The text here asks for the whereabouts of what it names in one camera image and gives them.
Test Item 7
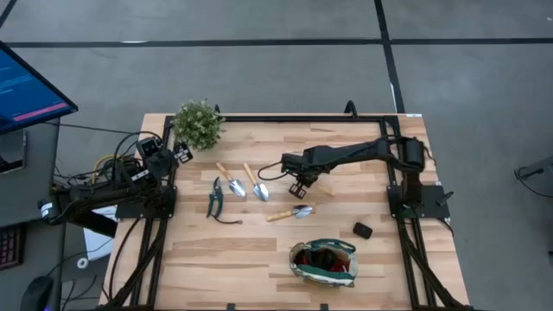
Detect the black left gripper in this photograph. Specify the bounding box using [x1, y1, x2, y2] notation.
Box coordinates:
[131, 142, 194, 182]

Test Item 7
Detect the narrow steel trowel wooden handle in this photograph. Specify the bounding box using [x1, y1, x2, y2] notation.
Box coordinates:
[242, 162, 270, 203]

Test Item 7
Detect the beige green gardening bag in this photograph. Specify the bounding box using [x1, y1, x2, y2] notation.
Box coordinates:
[288, 238, 359, 289]

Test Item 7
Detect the red gardening glove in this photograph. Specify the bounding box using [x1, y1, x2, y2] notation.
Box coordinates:
[296, 249, 350, 272]

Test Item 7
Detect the green potted plant black pot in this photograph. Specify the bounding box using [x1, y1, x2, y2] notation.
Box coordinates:
[171, 98, 226, 152]

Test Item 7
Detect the small black case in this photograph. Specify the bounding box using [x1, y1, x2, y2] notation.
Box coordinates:
[352, 221, 374, 241]

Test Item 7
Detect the white paper sheet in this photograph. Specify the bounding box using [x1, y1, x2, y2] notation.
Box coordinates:
[81, 204, 119, 262]

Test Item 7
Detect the grey desk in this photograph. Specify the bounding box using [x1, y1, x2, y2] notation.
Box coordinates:
[0, 118, 61, 230]

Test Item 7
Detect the silver monitor stand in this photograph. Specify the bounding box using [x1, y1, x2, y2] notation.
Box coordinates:
[0, 129, 28, 175]

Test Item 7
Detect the blue lit computer monitor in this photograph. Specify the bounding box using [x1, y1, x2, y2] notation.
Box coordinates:
[0, 41, 79, 136]

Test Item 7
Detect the black keyboard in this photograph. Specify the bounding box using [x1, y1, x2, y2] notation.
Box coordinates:
[0, 224, 26, 271]

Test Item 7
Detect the black computer mouse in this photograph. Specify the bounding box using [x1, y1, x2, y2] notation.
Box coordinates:
[19, 275, 55, 311]

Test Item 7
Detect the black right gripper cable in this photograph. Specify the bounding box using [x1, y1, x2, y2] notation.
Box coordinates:
[257, 160, 287, 182]

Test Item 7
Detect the black cable bundle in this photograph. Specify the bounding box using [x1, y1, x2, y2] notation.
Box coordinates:
[54, 129, 163, 195]

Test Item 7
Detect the black aluminium table frame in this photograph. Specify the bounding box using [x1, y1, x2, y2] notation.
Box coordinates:
[98, 99, 476, 311]

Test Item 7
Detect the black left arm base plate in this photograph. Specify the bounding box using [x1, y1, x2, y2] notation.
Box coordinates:
[114, 185, 178, 219]

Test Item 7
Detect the yellow cable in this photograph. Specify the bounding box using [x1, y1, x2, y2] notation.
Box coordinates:
[90, 153, 120, 185]

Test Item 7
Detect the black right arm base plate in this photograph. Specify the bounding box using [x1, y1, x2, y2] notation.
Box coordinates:
[386, 183, 451, 219]

